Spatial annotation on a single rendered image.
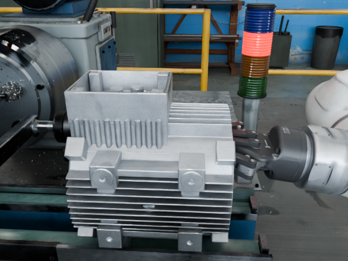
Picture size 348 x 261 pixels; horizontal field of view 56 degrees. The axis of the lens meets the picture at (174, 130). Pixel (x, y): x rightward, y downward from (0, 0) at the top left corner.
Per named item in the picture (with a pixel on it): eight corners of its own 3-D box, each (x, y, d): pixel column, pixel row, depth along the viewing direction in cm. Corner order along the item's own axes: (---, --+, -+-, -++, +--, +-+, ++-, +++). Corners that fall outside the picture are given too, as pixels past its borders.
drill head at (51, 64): (-76, 170, 66) (-124, 43, 55) (22, 100, 103) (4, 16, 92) (45, 174, 64) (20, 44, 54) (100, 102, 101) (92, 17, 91)
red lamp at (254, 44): (243, 56, 66) (245, 33, 65) (240, 50, 72) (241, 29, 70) (273, 56, 66) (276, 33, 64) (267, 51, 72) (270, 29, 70)
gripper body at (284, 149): (297, 118, 47) (233, 109, 47) (316, 146, 40) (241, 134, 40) (283, 163, 50) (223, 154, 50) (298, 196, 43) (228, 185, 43)
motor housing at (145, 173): (75, 265, 43) (53, 136, 35) (109, 183, 60) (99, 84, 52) (228, 272, 42) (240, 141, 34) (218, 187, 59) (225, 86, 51)
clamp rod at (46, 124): (30, 132, 60) (28, 122, 60) (35, 128, 62) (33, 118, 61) (73, 134, 60) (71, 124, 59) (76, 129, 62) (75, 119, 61)
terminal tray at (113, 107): (70, 148, 41) (62, 92, 37) (94, 115, 50) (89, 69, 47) (167, 150, 40) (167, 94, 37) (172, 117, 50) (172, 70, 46)
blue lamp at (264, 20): (245, 33, 65) (247, 9, 63) (241, 29, 70) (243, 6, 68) (276, 33, 64) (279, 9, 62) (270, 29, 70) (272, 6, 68)
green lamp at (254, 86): (239, 98, 70) (241, 77, 68) (236, 89, 76) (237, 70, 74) (267, 99, 70) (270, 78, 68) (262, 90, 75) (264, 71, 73)
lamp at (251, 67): (241, 77, 68) (243, 56, 66) (237, 70, 74) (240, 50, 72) (270, 78, 68) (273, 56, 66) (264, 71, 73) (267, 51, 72)
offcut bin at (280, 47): (281, 64, 531) (289, 10, 496) (289, 71, 488) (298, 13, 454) (249, 63, 533) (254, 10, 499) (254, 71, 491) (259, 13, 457)
